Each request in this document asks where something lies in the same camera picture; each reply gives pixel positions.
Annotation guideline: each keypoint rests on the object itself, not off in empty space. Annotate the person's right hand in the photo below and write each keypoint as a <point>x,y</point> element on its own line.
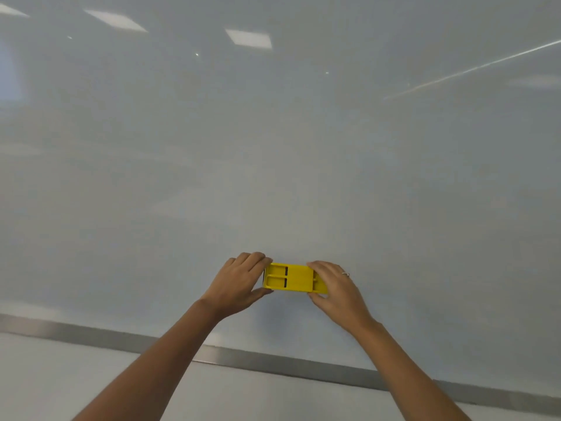
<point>344,298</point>

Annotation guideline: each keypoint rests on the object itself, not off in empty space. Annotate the person's left hand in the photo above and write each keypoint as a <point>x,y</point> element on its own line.
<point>234,287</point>

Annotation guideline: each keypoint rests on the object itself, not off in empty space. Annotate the yellow whiteboard eraser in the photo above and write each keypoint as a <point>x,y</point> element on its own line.
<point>291,278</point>

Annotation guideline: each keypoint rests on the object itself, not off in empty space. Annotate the white whiteboard with blue writing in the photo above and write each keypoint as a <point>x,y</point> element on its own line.
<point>263,149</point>

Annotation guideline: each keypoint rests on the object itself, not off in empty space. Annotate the person's right forearm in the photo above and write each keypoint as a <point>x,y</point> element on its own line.
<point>407,372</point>

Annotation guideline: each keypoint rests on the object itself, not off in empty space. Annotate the person's left forearm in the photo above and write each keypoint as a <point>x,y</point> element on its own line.
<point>149,368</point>

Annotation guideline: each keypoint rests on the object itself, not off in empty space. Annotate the silver metal whiteboard tray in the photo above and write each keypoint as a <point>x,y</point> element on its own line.
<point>285,366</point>

